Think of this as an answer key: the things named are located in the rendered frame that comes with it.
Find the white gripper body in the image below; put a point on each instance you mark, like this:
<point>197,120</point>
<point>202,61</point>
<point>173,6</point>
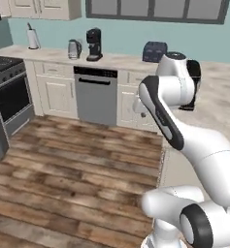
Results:
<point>137,106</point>

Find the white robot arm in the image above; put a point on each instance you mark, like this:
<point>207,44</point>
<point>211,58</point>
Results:
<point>210,161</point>

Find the cream base cupboards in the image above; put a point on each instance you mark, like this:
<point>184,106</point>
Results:
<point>127,97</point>
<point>56,92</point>

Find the grey dishwasher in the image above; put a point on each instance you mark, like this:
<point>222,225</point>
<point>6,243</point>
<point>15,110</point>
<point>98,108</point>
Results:
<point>96,97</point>

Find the dark blue toaster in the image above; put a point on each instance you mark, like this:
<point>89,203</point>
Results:
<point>154,51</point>

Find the black coffee machine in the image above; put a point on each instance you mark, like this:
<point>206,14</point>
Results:
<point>94,43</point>

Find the silver electric kettle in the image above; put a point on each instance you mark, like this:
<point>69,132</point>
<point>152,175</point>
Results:
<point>74,49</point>

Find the grey framed window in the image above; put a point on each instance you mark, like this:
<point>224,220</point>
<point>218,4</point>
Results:
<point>158,9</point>

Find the white paper towel roll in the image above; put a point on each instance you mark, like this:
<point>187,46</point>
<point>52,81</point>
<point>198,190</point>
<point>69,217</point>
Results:
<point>32,38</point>

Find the black oven with hob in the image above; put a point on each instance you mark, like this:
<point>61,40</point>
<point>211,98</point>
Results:
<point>10,93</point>

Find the cream wall cupboards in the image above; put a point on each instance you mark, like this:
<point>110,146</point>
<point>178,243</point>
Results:
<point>42,8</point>

